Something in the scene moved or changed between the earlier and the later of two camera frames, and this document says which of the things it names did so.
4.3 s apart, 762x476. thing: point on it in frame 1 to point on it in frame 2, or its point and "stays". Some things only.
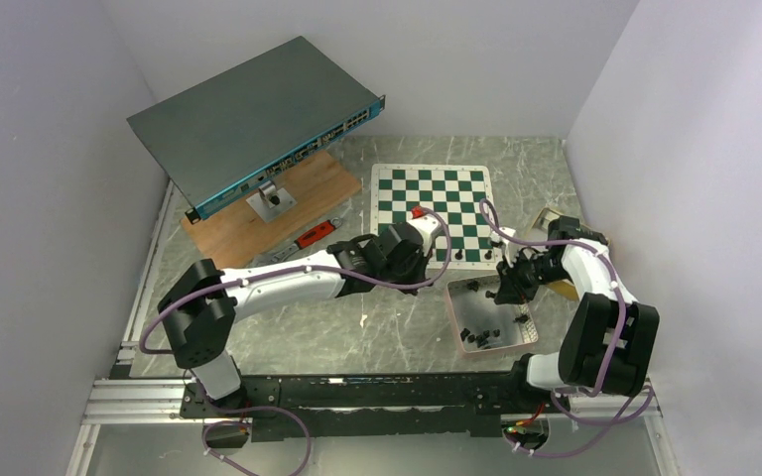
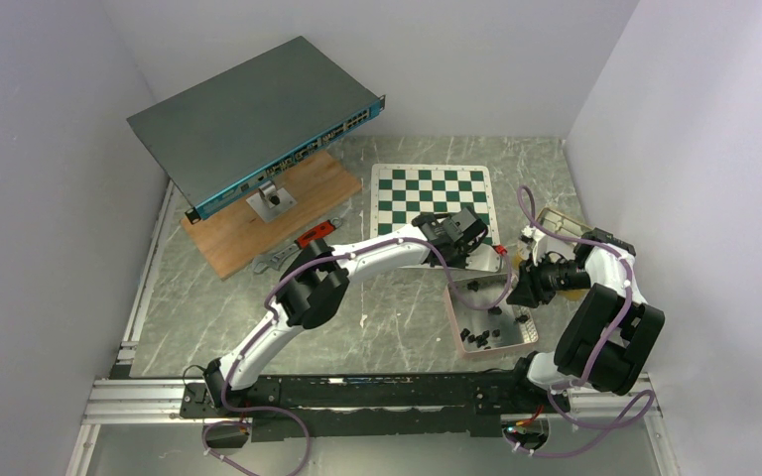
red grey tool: [308, 239] stays
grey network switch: [220, 138] stays
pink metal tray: [483, 325] stays
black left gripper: [421, 262] to [463, 261]
